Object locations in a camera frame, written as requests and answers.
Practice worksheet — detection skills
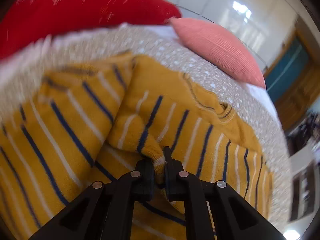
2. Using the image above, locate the white bedsheet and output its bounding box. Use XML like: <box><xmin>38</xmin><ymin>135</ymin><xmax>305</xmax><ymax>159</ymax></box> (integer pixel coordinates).
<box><xmin>246</xmin><ymin>82</ymin><xmax>278</xmax><ymax>122</ymax></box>

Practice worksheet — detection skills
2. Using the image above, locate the beige spotted quilted blanket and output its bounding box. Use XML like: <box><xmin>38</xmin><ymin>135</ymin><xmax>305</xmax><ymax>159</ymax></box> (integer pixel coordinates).
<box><xmin>0</xmin><ymin>26</ymin><xmax>293</xmax><ymax>230</ymax></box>

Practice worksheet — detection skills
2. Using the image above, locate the yellow striped sweater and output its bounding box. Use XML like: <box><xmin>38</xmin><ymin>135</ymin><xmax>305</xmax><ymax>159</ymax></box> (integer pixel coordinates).
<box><xmin>0</xmin><ymin>51</ymin><xmax>274</xmax><ymax>240</ymax></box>

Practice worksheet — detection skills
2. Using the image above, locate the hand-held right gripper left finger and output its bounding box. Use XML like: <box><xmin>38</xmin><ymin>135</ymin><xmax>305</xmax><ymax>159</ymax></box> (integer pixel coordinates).
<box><xmin>29</xmin><ymin>158</ymin><xmax>154</xmax><ymax>240</ymax></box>

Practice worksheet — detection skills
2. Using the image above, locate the pink pillow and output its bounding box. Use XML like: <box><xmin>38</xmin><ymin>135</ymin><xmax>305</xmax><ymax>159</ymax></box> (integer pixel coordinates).
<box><xmin>168</xmin><ymin>17</ymin><xmax>267</xmax><ymax>89</ymax></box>

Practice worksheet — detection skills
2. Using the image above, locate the wooden door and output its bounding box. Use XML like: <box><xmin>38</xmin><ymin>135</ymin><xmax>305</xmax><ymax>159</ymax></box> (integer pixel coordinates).
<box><xmin>274</xmin><ymin>60</ymin><xmax>320</xmax><ymax>132</ymax></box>

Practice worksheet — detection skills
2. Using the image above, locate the red pillow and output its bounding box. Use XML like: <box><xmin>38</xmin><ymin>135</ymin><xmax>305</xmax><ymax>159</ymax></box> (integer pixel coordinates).
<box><xmin>0</xmin><ymin>0</ymin><xmax>182</xmax><ymax>60</ymax></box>

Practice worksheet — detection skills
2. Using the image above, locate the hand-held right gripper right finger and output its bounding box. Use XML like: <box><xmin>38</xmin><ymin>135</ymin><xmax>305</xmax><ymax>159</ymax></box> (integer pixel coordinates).
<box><xmin>163</xmin><ymin>146</ymin><xmax>288</xmax><ymax>240</ymax></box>

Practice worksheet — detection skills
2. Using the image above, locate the white glossy wardrobe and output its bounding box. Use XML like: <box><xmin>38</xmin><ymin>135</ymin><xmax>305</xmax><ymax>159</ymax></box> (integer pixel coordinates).
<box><xmin>175</xmin><ymin>0</ymin><xmax>300</xmax><ymax>73</ymax></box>

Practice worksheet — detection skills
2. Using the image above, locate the teal glass door panel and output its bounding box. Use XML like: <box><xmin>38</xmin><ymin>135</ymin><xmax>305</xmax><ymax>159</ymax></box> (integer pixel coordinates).
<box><xmin>264</xmin><ymin>37</ymin><xmax>311</xmax><ymax>103</ymax></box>

